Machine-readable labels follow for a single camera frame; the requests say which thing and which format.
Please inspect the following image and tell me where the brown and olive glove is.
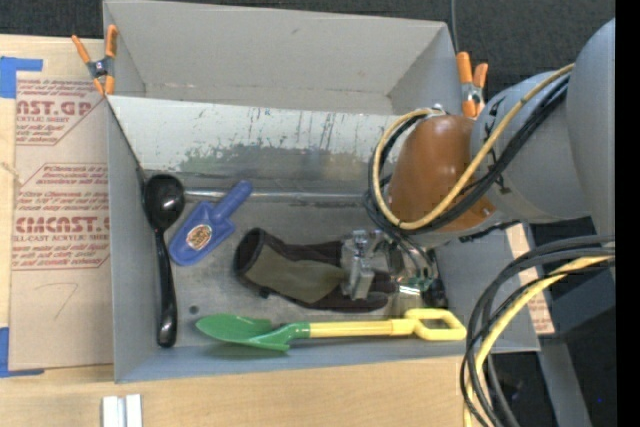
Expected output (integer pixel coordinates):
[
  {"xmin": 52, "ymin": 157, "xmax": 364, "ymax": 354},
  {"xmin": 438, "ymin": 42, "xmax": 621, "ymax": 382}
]
[{"xmin": 232, "ymin": 227, "xmax": 400, "ymax": 314}]

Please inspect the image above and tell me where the green and yellow toy shovel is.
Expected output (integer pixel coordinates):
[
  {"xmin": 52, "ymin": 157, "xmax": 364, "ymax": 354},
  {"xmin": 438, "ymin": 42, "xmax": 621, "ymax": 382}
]
[{"xmin": 194, "ymin": 307, "xmax": 468, "ymax": 353}]

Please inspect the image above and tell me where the blue toy trowel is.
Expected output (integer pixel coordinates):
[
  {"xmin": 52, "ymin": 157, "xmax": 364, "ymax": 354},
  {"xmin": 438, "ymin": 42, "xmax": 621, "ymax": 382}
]
[{"xmin": 168, "ymin": 179, "xmax": 254, "ymax": 268}]

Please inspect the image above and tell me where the black plastic ladle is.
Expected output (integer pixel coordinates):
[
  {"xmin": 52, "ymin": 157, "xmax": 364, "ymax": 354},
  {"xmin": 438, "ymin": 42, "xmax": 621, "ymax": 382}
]
[{"xmin": 141, "ymin": 173, "xmax": 187, "ymax": 349}]

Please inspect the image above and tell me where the grey metal bin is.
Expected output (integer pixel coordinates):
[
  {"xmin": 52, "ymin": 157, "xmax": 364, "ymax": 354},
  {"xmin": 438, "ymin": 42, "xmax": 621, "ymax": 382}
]
[{"xmin": 101, "ymin": 0, "xmax": 542, "ymax": 385}]

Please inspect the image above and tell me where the brown cardboard board, red print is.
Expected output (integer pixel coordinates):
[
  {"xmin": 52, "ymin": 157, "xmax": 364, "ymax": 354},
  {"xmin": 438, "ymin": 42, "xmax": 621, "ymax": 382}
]
[{"xmin": 0, "ymin": 33, "xmax": 557, "ymax": 379}]

